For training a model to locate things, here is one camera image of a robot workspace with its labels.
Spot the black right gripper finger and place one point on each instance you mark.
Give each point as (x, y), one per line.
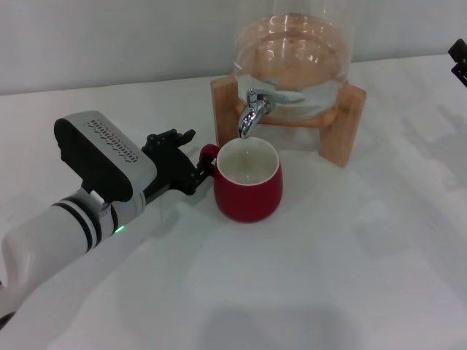
(459, 51)

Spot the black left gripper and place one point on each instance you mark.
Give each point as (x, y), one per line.
(173, 167)

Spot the red ceramic cup white inside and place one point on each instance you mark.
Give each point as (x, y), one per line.
(248, 200)

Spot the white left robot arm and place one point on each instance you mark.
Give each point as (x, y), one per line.
(40, 237)

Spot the chrome dispenser faucet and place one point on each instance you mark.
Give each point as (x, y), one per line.
(249, 116)

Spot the wooden dispenser stand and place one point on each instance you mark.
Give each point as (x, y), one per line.
(226, 116)

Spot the clear glass water dispenser jar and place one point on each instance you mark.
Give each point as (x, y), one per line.
(292, 47)

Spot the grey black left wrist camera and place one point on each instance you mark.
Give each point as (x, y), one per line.
(98, 160)

